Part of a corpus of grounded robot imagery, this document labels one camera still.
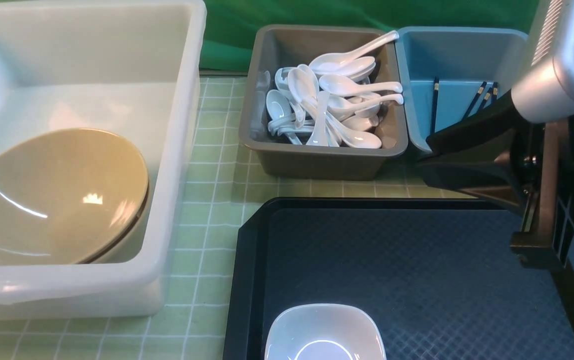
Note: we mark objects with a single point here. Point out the tan bowl in tub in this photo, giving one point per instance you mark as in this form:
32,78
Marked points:
130,243

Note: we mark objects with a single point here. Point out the black serving tray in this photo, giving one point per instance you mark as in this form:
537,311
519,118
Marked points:
436,275

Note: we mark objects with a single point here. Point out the white spoon left small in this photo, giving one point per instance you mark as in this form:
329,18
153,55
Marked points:
282,119

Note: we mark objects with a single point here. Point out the white spoon front large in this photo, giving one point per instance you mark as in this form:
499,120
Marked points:
301,86

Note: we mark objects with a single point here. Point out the white spoon middle right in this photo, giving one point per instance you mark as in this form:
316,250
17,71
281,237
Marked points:
343,86

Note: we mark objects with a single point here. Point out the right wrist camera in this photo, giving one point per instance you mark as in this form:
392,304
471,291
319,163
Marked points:
544,90

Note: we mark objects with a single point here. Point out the green backdrop cloth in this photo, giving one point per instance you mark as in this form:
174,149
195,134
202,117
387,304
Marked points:
231,26

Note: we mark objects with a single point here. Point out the green checkered tablecloth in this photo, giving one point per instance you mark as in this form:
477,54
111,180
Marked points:
225,185

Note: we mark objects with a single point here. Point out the large white plastic tub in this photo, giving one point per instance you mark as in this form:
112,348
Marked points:
125,67

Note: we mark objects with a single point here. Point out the white square dish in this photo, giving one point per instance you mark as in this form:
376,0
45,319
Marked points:
322,331

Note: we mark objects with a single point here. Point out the white soup spoon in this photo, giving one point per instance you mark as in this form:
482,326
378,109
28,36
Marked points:
319,135

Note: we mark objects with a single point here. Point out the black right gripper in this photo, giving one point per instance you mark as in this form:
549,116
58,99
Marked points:
547,231

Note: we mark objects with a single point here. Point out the white spoon on bin rim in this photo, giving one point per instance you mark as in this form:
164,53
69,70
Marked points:
337,61

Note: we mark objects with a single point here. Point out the tan noodle bowl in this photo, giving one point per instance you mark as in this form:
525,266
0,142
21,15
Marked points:
69,197

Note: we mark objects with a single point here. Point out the blue plastic bin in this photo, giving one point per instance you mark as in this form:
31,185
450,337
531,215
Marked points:
462,57

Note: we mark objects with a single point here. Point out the grey plastic bin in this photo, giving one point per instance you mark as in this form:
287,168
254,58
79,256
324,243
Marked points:
278,46

